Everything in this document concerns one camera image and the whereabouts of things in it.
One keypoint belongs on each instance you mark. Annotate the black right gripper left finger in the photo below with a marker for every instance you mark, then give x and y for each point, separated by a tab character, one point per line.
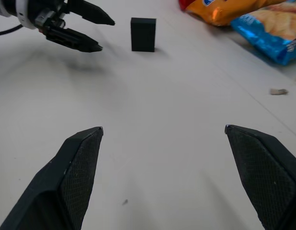
66	182

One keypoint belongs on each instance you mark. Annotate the small black box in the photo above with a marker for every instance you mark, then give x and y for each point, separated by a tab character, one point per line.
143	36

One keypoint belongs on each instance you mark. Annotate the blue potato chip bag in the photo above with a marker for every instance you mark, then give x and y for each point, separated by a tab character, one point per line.
270	31

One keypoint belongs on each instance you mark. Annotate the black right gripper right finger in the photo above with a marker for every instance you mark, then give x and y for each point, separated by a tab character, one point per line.
270	172

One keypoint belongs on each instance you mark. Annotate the orange snack bag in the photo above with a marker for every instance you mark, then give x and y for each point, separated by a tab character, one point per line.
219	13

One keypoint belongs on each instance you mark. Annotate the small beige paper scrap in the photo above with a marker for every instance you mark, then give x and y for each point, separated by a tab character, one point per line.
277	91

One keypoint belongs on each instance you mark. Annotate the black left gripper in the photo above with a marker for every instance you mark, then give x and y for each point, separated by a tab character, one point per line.
51	14

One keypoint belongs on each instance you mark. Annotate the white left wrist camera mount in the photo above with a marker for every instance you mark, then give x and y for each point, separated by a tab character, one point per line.
21	14

